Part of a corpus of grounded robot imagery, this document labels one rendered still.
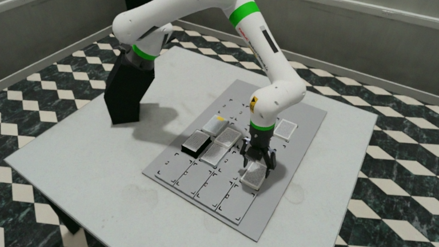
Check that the clear plastic lid with yellow tape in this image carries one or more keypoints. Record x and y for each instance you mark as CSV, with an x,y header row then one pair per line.
x,y
215,124

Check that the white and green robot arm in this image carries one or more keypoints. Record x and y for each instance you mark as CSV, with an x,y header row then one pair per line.
x,y
286,89

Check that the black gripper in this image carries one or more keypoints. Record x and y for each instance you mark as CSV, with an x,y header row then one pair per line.
x,y
264,148

